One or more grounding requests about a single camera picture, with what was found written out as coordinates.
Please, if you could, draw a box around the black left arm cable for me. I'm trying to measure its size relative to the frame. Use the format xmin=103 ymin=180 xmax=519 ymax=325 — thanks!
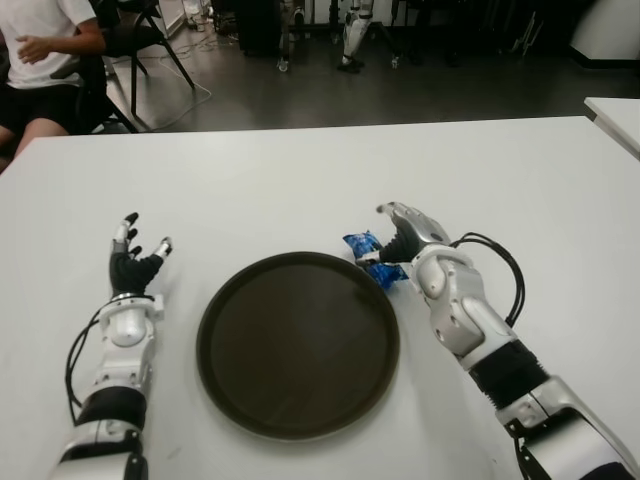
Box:
xmin=64 ymin=307 xmax=109 ymax=421

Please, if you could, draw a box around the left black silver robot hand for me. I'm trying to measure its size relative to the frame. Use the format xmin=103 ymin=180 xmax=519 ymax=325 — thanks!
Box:
xmin=109 ymin=212 xmax=175 ymax=301

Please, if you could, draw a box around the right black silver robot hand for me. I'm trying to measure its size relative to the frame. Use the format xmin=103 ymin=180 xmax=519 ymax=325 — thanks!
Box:
xmin=355 ymin=201 xmax=451 ymax=266

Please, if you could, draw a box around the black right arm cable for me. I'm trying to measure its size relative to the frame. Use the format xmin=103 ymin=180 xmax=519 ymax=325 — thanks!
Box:
xmin=449 ymin=231 xmax=526 ymax=329

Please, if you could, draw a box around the round dark brown tray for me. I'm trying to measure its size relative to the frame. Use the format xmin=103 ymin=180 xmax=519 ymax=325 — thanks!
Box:
xmin=195 ymin=251 xmax=401 ymax=441

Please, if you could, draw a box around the white floor cable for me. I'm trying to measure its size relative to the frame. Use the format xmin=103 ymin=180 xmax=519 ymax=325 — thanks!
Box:
xmin=144 ymin=29 xmax=214 ymax=132

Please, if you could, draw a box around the white side table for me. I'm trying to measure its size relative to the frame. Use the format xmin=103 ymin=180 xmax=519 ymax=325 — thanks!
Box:
xmin=583 ymin=97 xmax=640 ymax=162

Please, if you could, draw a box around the white humanoid robot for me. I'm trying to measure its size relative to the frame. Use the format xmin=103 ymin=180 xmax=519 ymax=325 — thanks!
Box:
xmin=337 ymin=0 xmax=374 ymax=74

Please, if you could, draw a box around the blue Oreo cookie packet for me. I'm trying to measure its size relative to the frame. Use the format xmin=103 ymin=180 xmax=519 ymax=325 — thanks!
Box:
xmin=342 ymin=229 xmax=412 ymax=291

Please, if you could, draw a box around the black equipment case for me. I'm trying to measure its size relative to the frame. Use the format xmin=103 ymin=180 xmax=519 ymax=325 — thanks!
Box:
xmin=237 ymin=0 xmax=284 ymax=57

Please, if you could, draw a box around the black office chair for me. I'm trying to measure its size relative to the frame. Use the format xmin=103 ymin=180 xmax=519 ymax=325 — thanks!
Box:
xmin=49 ymin=54 xmax=139 ymax=135

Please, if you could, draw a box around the black folding chair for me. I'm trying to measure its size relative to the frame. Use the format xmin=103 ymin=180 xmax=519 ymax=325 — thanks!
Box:
xmin=119 ymin=0 xmax=196 ymax=119

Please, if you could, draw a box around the white display cabinet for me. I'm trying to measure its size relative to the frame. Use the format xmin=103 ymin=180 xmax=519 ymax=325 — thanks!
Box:
xmin=159 ymin=0 xmax=189 ymax=31

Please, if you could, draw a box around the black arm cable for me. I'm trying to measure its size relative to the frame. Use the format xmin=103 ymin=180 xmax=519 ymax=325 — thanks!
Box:
xmin=449 ymin=231 xmax=526 ymax=329
xmin=64 ymin=307 xmax=109 ymax=421

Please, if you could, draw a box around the seated person in white shirt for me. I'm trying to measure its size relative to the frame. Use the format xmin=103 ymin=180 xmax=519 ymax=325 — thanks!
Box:
xmin=0 ymin=0 xmax=109 ymax=161

